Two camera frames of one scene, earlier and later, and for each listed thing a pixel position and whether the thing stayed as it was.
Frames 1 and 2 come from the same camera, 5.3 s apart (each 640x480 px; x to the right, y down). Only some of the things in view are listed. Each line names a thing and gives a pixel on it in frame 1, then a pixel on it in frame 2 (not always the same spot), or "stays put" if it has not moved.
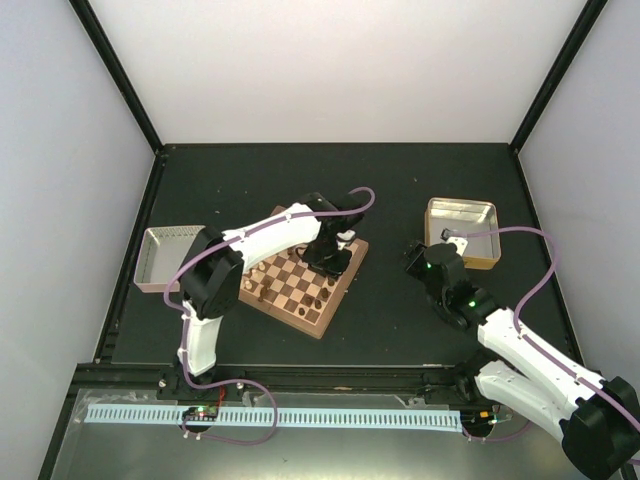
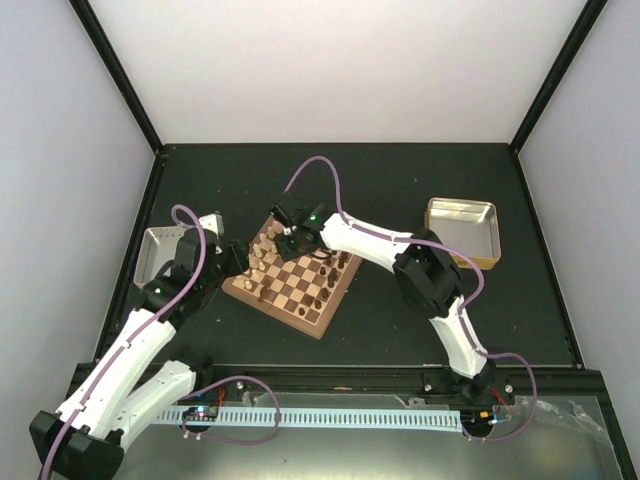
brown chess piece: [308, 299] stays put
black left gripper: [333, 271] to [238, 258]
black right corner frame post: [591, 13] stays put
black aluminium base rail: [241, 378] stays put
